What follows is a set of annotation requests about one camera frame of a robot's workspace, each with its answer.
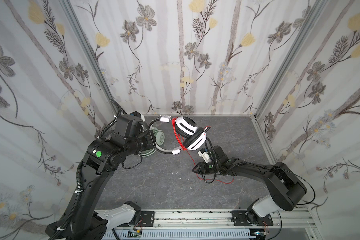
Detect green white headphones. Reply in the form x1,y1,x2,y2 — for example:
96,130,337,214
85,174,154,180
142,127,165,158

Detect red headphone cable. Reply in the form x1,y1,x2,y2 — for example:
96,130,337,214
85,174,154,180
171,116,235,185

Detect black white headphones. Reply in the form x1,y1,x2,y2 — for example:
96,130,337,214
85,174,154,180
148,116,211,155

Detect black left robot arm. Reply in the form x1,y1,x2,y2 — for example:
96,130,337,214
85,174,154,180
46,101,156,240

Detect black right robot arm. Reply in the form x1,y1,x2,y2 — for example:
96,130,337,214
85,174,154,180
192,146,316,226

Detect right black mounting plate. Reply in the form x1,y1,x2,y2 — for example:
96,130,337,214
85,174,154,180
231,210,274,227

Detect black mounting plate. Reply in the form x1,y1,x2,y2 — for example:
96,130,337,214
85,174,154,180
231,210,274,227
138,211,155,228

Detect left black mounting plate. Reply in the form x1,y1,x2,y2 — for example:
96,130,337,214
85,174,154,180
138,211,155,228

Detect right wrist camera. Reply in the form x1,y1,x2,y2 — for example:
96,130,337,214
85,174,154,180
198,150,212,164

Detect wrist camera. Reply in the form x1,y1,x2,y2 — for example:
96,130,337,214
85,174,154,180
198,150,212,164
130,111,145,122

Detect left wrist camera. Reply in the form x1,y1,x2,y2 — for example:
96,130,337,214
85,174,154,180
130,111,145,122

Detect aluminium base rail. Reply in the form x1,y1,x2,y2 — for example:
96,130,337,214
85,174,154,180
95,208,319,232

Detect white slotted cable duct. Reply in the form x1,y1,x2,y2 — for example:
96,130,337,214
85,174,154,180
103,229,256,240

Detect black corrugated cable conduit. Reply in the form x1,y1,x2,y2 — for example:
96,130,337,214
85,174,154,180
47,100,122,240

